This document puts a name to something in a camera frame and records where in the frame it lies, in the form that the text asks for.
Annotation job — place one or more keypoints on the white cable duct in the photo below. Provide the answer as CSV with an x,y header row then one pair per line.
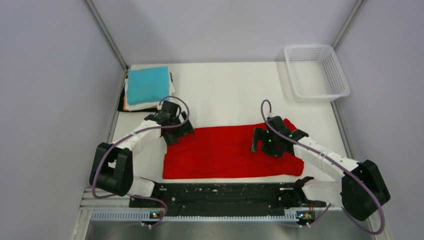
x,y
148,216

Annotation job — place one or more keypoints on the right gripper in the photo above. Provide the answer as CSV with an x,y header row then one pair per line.
x,y
258,135

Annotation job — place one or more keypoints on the red t shirt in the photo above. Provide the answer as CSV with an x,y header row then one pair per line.
x,y
224,152

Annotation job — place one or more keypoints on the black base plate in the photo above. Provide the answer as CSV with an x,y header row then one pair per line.
x,y
225,199

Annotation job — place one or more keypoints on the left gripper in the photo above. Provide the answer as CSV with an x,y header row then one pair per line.
x,y
184,129

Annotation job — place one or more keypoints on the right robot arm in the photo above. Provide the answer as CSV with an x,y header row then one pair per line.
x,y
356,186

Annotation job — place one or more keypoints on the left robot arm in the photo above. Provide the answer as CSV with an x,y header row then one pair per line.
x,y
112,172

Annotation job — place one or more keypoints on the folded white t shirt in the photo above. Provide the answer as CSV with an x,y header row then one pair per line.
x,y
171,86

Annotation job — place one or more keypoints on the folded blue t shirt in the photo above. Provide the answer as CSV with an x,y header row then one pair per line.
x,y
148,85

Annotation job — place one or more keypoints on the white plastic basket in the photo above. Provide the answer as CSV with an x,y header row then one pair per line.
x,y
315,73

